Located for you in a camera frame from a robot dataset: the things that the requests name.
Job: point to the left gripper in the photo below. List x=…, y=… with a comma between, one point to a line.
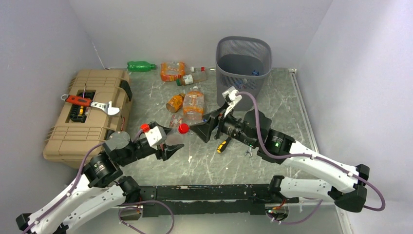
x=167, y=151

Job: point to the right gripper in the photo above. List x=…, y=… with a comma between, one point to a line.
x=203, y=130

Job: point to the clear bottle red label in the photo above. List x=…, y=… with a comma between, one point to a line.
x=177, y=135

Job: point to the large orange label bottle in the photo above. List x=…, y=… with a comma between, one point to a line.
x=194, y=106

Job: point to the small orange juice bottle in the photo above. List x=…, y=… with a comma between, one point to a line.
x=175, y=103

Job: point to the brown tea bottle green cap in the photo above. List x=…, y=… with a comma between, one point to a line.
x=192, y=78

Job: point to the pepsi plastic bottle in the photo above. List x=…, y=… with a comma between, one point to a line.
x=242, y=84

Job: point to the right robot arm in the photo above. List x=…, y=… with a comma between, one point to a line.
x=344, y=185

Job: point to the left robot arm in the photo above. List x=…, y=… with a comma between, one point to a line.
x=100, y=183

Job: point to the grey mesh waste bin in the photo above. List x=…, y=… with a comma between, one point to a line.
x=236, y=58

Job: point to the yellow black screwdriver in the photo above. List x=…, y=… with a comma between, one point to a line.
x=221, y=148

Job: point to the silver combination spanner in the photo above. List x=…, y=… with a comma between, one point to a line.
x=249, y=152

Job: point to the clear bottle red cap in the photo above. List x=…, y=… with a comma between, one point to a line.
x=208, y=70

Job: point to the orange wrapped bottle pack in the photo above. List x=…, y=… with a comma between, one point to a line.
x=171, y=71

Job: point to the green plastic bottle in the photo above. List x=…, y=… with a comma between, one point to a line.
x=140, y=66

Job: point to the tan plastic toolbox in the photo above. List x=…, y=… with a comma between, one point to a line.
x=78, y=129

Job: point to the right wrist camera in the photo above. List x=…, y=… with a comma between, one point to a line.
x=232, y=98

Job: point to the red handled adjustable wrench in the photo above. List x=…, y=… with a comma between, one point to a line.
x=80, y=101

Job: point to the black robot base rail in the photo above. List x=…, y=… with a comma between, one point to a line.
x=253, y=199

